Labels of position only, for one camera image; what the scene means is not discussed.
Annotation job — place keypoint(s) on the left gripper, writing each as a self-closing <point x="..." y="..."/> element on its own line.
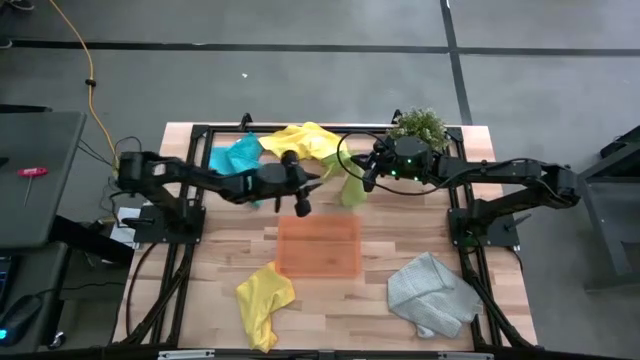
<point x="292" y="182"/>

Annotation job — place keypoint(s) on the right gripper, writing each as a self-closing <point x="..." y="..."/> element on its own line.
<point x="385" y="160"/>

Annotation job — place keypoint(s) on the green microfiber towel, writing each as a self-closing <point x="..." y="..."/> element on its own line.
<point x="352" y="192"/>

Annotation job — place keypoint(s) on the yellow microfiber towel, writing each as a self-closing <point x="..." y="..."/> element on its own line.
<point x="260" y="305"/>
<point x="300" y="140"/>

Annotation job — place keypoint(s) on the teal microfiber towel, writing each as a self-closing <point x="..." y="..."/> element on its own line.
<point x="235" y="155"/>

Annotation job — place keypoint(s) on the grey waffle microfiber towel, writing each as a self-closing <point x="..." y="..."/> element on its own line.
<point x="430" y="295"/>

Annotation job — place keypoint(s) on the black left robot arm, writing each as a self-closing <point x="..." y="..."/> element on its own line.
<point x="200" y="176"/>

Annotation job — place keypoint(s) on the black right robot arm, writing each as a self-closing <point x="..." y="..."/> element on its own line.
<point x="500" y="172"/>

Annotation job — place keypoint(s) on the orange translucent plastic bin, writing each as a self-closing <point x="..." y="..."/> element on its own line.
<point x="320" y="247"/>

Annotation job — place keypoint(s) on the small green potted plant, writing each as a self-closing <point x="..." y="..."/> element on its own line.
<point x="422" y="125"/>

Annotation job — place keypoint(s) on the black clamp lever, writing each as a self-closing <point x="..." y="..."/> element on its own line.
<point x="137" y="221"/>
<point x="517" y="222"/>

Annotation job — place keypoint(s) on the white paper sheet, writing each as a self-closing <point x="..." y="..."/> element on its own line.
<point x="120" y="232"/>

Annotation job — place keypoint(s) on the black metal side table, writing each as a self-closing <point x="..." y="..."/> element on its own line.
<point x="610" y="210"/>

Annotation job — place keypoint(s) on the grey side desk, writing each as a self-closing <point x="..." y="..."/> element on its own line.
<point x="45" y="215"/>

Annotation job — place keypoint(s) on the black low desk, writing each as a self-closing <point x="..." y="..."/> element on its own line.
<point x="35" y="270"/>

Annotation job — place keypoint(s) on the black caster wheel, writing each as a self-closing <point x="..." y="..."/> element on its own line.
<point x="57" y="340"/>

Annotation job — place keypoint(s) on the black computer mouse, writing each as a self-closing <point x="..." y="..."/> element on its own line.
<point x="22" y="315"/>

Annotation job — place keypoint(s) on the black aluminium table frame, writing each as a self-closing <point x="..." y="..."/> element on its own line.
<point x="225" y="129"/>

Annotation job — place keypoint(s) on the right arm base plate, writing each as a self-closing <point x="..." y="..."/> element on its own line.
<point x="500" y="232"/>

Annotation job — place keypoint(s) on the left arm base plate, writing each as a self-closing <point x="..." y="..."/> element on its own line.
<point x="150" y="232"/>

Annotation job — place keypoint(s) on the silver metal bracket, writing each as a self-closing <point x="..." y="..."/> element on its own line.
<point x="185" y="355"/>
<point x="465" y="356"/>

